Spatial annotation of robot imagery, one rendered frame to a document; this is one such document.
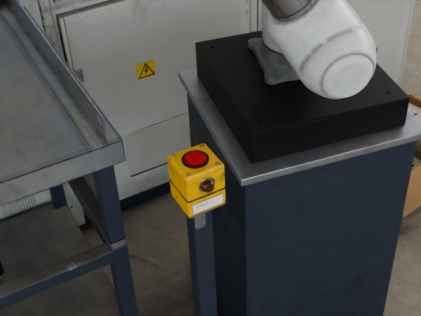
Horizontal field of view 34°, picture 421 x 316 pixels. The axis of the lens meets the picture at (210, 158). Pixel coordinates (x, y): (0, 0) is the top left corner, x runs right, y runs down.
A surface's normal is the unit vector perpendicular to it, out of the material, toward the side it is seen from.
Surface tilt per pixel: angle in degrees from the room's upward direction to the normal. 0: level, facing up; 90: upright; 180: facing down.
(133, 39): 90
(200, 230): 90
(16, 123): 0
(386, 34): 90
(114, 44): 90
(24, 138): 0
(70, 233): 0
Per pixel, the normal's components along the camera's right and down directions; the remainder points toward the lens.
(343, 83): 0.27, 0.69
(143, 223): -0.04, -0.77
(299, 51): -0.45, 0.61
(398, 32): 0.48, 0.55
